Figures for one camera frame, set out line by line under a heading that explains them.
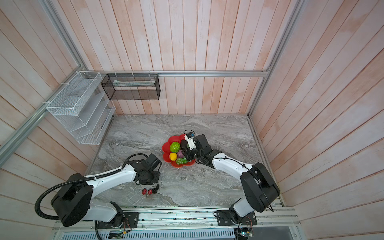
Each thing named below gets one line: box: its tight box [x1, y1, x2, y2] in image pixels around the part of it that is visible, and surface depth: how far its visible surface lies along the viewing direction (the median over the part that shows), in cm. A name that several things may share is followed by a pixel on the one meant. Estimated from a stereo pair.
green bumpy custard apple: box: [169, 141, 181, 153], surface depth 97 cm
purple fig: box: [177, 149, 185, 159], surface depth 95 cm
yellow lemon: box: [169, 152, 178, 161], surface depth 94 cm
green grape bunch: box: [176, 157, 188, 165], surface depth 92 cm
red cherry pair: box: [142, 188, 153, 195], surface depth 83 cm
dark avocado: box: [180, 139, 188, 150], surface depth 98 cm
